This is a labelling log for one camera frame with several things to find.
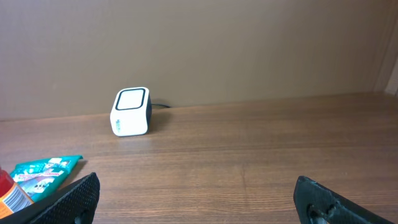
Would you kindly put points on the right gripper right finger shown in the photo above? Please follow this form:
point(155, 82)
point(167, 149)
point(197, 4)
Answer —
point(315, 203)

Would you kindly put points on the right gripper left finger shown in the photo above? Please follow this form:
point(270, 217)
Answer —
point(73, 204)

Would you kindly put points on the green 3M gloves packet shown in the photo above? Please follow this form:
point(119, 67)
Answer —
point(41, 178)

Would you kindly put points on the green cap sauce bottle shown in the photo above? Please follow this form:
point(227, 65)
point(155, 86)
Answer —
point(13, 198)

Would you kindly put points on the white barcode scanner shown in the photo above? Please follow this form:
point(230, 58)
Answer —
point(131, 112)

